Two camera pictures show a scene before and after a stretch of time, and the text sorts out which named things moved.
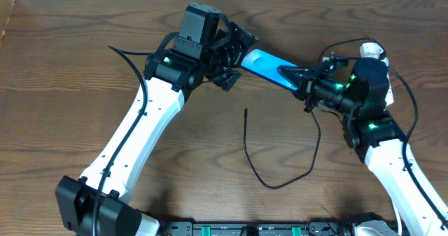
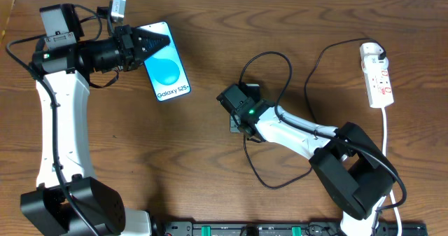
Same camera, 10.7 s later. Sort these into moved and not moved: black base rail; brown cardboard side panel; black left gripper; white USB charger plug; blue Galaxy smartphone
Moved: black left gripper; blue Galaxy smartphone
Not moved: black base rail; white USB charger plug; brown cardboard side panel
